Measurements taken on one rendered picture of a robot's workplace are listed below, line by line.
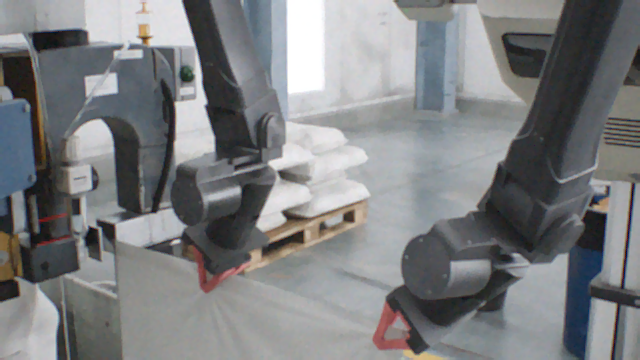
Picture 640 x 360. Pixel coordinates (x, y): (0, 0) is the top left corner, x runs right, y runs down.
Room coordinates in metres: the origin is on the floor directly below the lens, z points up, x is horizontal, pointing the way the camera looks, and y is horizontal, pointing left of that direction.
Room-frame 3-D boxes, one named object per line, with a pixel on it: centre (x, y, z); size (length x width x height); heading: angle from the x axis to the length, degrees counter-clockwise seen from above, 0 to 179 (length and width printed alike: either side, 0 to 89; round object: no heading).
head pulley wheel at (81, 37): (1.09, 0.40, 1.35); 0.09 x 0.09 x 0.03
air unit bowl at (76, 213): (0.96, 0.34, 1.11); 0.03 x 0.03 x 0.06
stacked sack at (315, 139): (4.59, 0.19, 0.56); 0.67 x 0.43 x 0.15; 52
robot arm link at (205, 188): (0.81, 0.11, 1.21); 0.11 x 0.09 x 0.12; 141
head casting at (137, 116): (1.16, 0.43, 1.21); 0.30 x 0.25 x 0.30; 52
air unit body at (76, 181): (0.97, 0.34, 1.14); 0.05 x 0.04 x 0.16; 142
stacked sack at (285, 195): (3.96, 0.39, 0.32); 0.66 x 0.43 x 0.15; 143
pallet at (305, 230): (4.32, 0.38, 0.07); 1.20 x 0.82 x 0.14; 144
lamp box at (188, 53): (1.21, 0.25, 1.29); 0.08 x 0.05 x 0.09; 52
